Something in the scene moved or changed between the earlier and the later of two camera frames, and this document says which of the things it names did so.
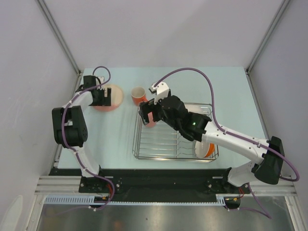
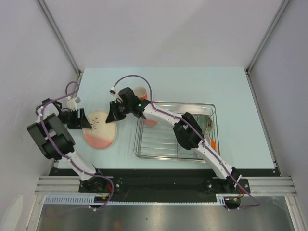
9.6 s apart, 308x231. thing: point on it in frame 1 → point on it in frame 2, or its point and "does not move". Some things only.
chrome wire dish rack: [162, 143] does not move
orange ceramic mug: [138, 95] does not move
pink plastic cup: [151, 123] does not move
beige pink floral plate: [116, 97] → [102, 134]
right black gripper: [146, 108] → [111, 117]
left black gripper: [105, 101] → [80, 123]
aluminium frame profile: [263, 185] does not move
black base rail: [134, 186] does not move
